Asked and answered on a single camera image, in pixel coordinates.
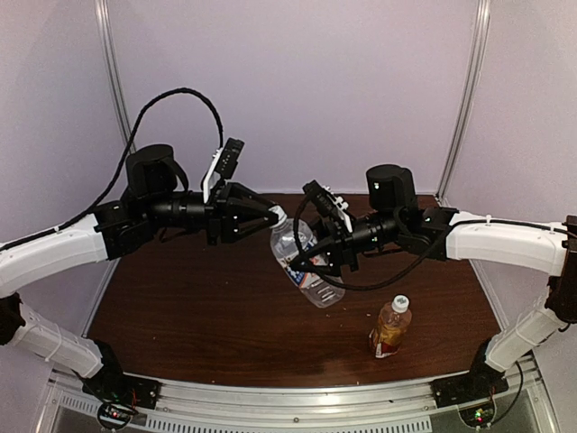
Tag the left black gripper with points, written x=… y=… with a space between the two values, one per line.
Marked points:
x=223 y=213

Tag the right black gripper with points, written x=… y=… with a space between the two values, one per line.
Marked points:
x=340 y=250

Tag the white water bottle cap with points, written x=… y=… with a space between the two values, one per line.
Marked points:
x=280 y=213

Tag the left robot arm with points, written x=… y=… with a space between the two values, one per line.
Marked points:
x=157 y=198

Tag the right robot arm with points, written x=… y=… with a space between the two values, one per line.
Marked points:
x=445 y=233

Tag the white tea bottle cap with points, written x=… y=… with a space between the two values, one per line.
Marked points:
x=400 y=304

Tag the amber tea bottle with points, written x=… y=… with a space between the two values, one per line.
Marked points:
x=387 y=335

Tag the right circuit board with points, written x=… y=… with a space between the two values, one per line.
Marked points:
x=477 y=416

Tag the circuit board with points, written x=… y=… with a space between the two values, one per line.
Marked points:
x=114 y=416
x=477 y=416

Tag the left circuit board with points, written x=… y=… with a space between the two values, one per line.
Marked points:
x=114 y=416

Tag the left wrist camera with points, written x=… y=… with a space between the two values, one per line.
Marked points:
x=221 y=168

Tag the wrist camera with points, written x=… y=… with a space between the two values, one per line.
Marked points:
x=328 y=205
x=221 y=168

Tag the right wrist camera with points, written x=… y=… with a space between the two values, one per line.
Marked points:
x=328 y=205

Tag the front aluminium rail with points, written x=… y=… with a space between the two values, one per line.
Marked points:
x=406 y=406

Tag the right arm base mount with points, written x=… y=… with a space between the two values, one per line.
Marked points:
x=480 y=382

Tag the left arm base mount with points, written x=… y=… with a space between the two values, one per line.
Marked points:
x=111 y=383

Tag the left aluminium frame post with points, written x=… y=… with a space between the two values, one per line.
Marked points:
x=112 y=69

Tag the aluminium frame post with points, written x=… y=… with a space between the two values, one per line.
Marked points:
x=480 y=35
x=112 y=69

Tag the right aluminium frame post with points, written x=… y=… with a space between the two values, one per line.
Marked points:
x=480 y=35

